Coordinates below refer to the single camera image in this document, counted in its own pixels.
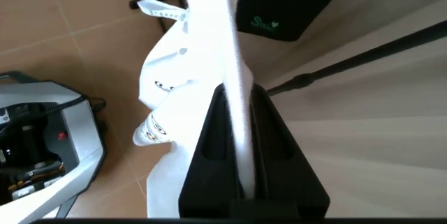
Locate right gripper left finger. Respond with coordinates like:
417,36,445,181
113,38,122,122
178,83,246,218

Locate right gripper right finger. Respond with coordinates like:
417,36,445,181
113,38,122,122
249,83,331,218

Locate white printed shirt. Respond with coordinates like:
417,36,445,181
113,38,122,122
132,0,256,218

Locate black shorts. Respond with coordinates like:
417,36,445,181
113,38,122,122
235,0,356,43

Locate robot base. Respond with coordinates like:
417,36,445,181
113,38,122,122
0,70,108,224

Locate black clothes rack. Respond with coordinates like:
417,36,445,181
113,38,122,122
128,0,447,97

